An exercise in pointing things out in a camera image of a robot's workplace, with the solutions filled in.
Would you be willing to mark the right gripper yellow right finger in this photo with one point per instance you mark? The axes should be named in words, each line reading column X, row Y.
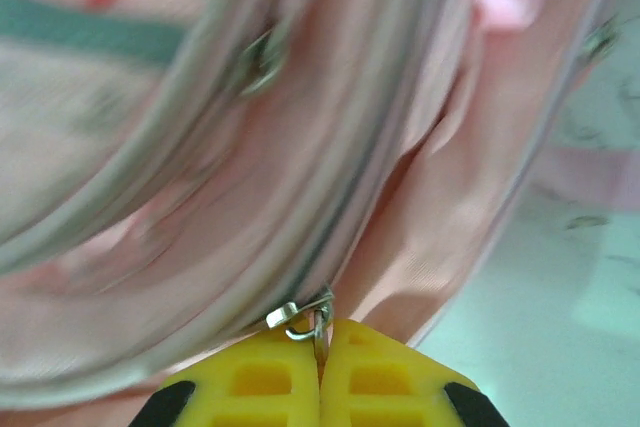
column 390, row 387

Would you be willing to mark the pink backpack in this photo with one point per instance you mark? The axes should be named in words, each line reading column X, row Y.
column 300, row 147

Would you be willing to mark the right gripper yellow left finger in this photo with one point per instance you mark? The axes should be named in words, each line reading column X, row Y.
column 260, row 387

